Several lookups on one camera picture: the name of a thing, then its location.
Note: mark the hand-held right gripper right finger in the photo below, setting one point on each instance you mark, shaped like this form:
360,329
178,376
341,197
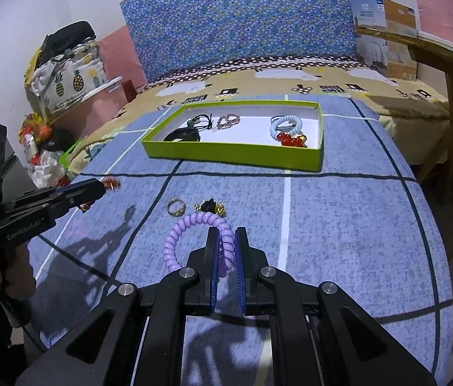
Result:
239,273

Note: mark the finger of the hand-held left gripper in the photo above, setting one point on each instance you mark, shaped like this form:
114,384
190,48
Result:
67,207
81,188

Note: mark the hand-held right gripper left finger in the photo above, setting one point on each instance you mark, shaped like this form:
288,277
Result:
212,273

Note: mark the black wristband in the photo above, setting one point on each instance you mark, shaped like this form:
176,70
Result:
182,134

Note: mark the green cardboard box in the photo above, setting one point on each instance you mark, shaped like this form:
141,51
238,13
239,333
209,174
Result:
230,155

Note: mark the person's left hand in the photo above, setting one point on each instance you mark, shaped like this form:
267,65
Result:
19,277

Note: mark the green paper bag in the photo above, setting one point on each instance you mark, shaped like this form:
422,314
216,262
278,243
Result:
69,152

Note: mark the white plastic bag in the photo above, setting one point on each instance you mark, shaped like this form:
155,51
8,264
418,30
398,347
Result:
47,167

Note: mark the orange snack packets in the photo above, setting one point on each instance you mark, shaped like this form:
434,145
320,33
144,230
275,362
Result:
35,130

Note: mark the black and gold brooch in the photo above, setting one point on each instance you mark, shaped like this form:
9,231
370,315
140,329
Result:
209,206

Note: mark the pink plastic tub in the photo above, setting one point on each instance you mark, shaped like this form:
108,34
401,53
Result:
97,104

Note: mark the pineapple print bag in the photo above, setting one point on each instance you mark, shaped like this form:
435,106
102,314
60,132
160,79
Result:
69,84

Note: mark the dark red small box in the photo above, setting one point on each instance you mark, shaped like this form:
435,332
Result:
128,91

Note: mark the blue plaid blanket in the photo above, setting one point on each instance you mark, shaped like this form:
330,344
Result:
351,229

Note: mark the black bag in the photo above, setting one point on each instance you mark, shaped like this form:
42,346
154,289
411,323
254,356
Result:
69,36

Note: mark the blue floral headboard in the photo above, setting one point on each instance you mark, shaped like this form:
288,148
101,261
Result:
242,20

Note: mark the beige printed bedsheet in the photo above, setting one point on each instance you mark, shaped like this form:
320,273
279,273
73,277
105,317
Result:
395,92

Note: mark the cardboard box with bed picture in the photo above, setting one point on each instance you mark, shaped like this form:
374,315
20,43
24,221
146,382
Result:
391,58

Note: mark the wooden table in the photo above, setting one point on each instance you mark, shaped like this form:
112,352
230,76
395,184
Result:
431,54

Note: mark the cardboard box with blue label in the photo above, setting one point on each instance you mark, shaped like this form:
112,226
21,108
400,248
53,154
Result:
399,14

